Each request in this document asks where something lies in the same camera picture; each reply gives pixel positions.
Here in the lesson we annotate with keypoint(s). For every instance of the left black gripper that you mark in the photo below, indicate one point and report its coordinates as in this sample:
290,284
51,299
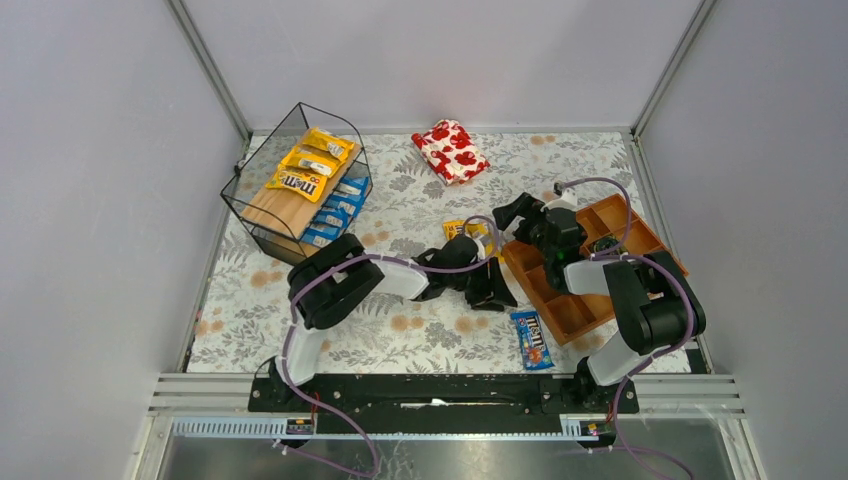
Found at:
482,285

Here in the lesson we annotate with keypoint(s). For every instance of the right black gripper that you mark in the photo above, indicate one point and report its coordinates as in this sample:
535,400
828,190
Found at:
528,216

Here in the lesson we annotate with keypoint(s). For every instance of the yellow m&m bag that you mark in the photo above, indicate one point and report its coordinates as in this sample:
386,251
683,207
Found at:
307,184
323,140
453,229
484,240
311,159

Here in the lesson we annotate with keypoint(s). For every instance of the blue m&m bag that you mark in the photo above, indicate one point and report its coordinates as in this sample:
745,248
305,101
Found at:
533,346
354,186
332,216
320,235
351,204

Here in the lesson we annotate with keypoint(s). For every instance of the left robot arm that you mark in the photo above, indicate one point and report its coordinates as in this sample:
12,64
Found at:
328,286

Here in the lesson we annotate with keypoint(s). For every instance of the green black coiled roll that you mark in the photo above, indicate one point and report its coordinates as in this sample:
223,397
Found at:
608,245

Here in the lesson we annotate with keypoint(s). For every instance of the floral table mat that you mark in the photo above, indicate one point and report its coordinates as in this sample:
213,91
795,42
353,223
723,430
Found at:
245,313

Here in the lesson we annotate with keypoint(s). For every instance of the orange compartment tray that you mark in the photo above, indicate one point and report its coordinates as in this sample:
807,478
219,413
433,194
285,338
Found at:
609,265

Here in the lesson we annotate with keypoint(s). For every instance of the red white floral pouch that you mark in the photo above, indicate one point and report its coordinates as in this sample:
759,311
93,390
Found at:
449,151

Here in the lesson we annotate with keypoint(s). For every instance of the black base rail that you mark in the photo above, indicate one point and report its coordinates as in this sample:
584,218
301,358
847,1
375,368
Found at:
438,404

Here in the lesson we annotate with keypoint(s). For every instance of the black wire wooden shelf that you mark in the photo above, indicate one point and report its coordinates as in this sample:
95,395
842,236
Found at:
277,204

